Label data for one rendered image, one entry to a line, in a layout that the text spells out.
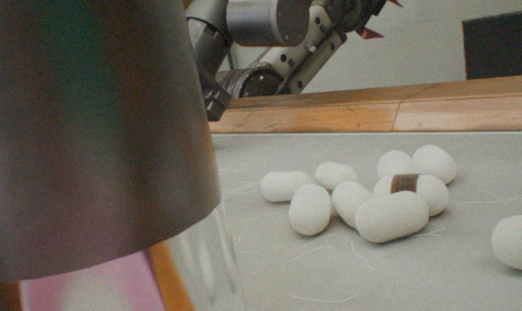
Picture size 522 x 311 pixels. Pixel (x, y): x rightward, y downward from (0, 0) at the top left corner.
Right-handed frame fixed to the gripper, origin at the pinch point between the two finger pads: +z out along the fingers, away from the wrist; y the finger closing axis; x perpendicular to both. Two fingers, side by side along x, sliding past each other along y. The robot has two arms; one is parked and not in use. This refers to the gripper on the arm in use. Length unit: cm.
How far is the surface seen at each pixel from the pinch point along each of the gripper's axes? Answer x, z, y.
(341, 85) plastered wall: 149, -134, -117
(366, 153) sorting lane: 7.1, -6.1, 18.6
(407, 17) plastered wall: 128, -154, -77
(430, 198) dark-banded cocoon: -1.3, 1.4, 29.2
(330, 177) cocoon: 0.3, -0.1, 21.8
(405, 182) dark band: -1.7, 0.9, 28.0
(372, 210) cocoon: -3.8, 3.6, 28.1
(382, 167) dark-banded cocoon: 0.5, -1.2, 24.9
